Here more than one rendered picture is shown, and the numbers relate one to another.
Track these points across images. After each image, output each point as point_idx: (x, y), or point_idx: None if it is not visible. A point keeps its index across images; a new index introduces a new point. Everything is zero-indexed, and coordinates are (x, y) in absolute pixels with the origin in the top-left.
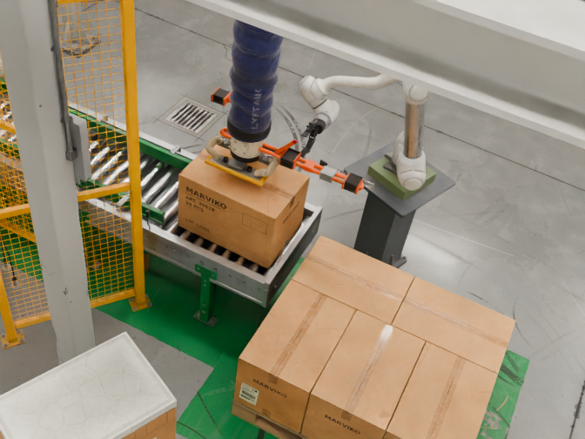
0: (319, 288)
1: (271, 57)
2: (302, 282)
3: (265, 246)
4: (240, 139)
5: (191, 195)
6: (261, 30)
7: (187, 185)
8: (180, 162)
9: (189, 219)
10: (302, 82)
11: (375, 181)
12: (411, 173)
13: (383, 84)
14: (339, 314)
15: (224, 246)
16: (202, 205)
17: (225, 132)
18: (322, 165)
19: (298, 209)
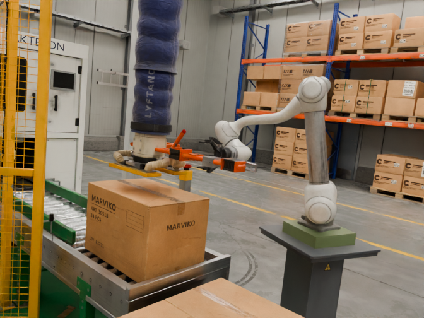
0: (191, 312)
1: (163, 37)
2: (175, 304)
3: (142, 252)
4: (135, 130)
5: (94, 204)
6: (153, 5)
7: (93, 193)
8: None
9: (91, 236)
10: (216, 123)
11: (288, 235)
12: (316, 198)
13: (286, 113)
14: None
15: (112, 265)
16: (100, 214)
17: None
18: None
19: (194, 232)
